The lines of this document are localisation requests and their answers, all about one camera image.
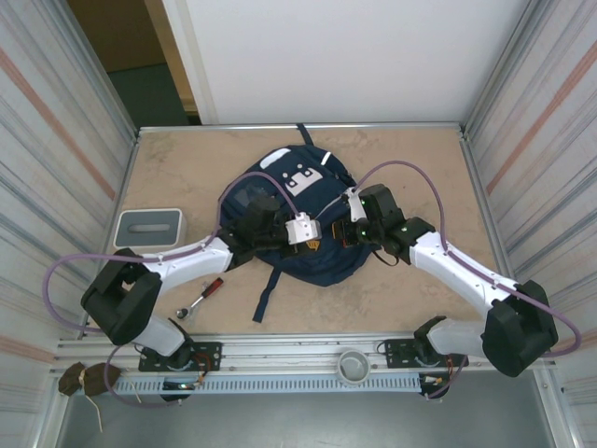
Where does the navy blue backpack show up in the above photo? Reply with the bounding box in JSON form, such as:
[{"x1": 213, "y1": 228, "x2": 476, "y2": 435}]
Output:
[{"x1": 217, "y1": 123, "x2": 377, "y2": 323}]

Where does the grey white tissue box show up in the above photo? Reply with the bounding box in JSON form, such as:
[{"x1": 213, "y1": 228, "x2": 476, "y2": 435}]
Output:
[{"x1": 114, "y1": 208, "x2": 187, "y2": 250}]

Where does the grey round cup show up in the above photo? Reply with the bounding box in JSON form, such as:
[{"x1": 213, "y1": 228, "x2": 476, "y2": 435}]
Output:
[{"x1": 337, "y1": 350, "x2": 371, "y2": 385}]

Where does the brown cloth bundle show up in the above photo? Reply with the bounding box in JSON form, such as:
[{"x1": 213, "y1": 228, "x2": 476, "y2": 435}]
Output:
[{"x1": 58, "y1": 362, "x2": 123, "y2": 398}]

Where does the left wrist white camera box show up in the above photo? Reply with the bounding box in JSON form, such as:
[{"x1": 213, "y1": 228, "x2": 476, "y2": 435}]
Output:
[{"x1": 284, "y1": 212, "x2": 323, "y2": 245}]

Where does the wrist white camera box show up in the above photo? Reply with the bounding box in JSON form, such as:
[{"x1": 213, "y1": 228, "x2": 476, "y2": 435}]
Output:
[
  {"x1": 342, "y1": 188, "x2": 368, "y2": 224},
  {"x1": 284, "y1": 212, "x2": 323, "y2": 245}
]

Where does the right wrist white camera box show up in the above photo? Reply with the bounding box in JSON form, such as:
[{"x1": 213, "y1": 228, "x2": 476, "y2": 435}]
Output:
[{"x1": 342, "y1": 188, "x2": 368, "y2": 224}]

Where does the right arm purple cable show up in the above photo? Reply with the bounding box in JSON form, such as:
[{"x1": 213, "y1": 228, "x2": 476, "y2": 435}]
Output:
[{"x1": 356, "y1": 160, "x2": 583, "y2": 400}]

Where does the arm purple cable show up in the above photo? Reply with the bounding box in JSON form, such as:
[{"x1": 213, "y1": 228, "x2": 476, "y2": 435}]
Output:
[
  {"x1": 356, "y1": 160, "x2": 583, "y2": 400},
  {"x1": 42, "y1": 171, "x2": 300, "y2": 408}
]

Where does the ratchet wrench red handle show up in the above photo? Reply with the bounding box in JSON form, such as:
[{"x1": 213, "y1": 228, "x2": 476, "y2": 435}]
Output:
[{"x1": 175, "y1": 277, "x2": 225, "y2": 321}]

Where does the wide aluminium mounting rail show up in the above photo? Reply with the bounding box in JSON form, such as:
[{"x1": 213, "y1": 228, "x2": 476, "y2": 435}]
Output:
[{"x1": 49, "y1": 331, "x2": 559, "y2": 374}]

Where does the thin aluminium table edge rail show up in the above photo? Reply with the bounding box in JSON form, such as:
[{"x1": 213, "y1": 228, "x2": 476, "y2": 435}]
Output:
[{"x1": 137, "y1": 122, "x2": 467, "y2": 136}]

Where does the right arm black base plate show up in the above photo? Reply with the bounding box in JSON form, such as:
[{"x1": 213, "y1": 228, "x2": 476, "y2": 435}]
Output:
[{"x1": 384, "y1": 336, "x2": 469, "y2": 368}]

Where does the slotted grey cable duct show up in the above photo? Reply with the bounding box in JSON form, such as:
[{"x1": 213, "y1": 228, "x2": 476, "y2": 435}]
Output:
[{"x1": 114, "y1": 375, "x2": 423, "y2": 394}]

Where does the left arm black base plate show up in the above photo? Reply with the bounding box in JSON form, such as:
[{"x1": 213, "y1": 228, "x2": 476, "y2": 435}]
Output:
[{"x1": 138, "y1": 342, "x2": 223, "y2": 373}]

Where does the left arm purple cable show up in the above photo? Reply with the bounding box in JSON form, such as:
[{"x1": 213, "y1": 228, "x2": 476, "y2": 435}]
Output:
[{"x1": 42, "y1": 171, "x2": 300, "y2": 408}]

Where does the beige string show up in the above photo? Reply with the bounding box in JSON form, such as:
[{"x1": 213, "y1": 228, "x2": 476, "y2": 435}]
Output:
[{"x1": 85, "y1": 395, "x2": 104, "y2": 433}]

